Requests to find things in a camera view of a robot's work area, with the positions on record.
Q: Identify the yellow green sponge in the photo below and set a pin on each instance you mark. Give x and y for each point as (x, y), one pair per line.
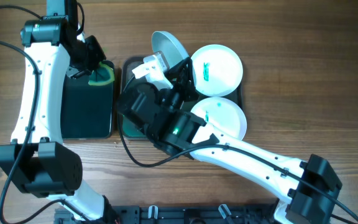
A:
(102, 75)

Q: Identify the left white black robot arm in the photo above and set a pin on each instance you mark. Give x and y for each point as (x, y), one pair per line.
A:
(35, 160)

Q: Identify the white plate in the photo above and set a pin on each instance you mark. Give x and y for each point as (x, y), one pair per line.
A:
(223, 114)
(217, 70)
(172, 49)

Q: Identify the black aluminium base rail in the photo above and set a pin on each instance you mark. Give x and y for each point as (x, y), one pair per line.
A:
(246, 214)

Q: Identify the large dark serving tray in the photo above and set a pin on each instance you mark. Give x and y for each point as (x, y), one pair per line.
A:
(129, 130)

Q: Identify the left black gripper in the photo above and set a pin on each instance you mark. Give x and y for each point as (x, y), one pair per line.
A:
(89, 58)

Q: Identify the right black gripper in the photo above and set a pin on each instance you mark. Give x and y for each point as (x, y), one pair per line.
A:
(182, 86)

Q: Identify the small black water tray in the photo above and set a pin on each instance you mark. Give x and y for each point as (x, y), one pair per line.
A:
(86, 110)

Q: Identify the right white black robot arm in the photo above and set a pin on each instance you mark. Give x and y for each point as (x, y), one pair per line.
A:
(308, 190)

